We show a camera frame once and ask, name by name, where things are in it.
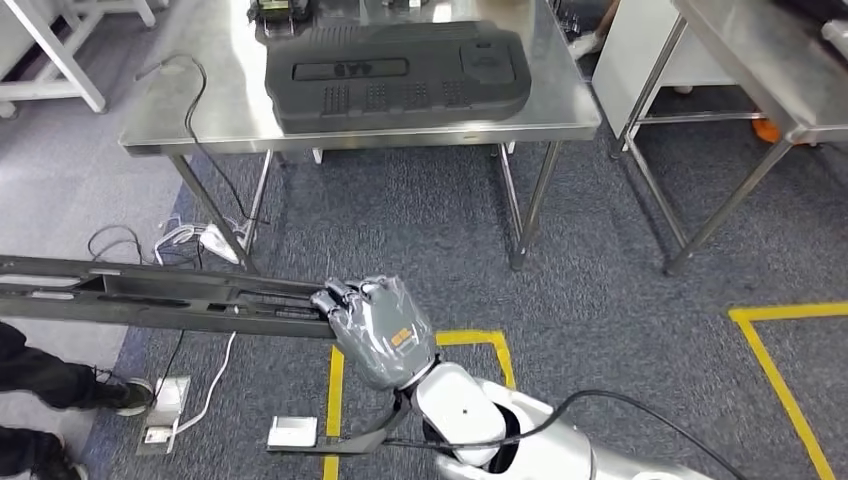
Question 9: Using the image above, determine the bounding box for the long black plastic panel part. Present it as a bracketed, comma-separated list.
[0, 254, 336, 340]

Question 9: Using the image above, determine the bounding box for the white frame table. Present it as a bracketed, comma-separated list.
[0, 0, 157, 121]

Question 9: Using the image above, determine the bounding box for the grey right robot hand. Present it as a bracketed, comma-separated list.
[309, 274, 439, 392]

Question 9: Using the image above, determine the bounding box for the white floor cable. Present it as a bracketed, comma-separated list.
[153, 218, 256, 435]

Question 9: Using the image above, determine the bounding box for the white power strip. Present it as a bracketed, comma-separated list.
[198, 223, 241, 265]

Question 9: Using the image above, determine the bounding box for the orange object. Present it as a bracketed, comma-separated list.
[751, 115, 783, 145]

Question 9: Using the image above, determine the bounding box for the person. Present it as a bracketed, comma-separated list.
[0, 321, 155, 480]
[568, 0, 621, 61]

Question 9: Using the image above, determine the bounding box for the stainless steel workbench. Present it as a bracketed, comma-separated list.
[119, 0, 603, 273]

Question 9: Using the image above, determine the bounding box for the large black moulded cover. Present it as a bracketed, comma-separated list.
[264, 19, 533, 135]

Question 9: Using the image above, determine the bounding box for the black looped cable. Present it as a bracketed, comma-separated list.
[87, 225, 203, 399]

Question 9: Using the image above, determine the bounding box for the stainless steel side table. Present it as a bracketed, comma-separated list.
[609, 0, 848, 276]

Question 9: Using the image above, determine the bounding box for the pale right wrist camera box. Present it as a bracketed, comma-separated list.
[268, 415, 318, 448]

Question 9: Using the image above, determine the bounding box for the black camera bracket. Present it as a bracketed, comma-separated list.
[266, 390, 415, 457]

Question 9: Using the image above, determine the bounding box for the silver floor socket box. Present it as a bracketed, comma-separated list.
[135, 376, 192, 457]

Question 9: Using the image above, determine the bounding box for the thin black cable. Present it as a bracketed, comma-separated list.
[134, 52, 272, 227]

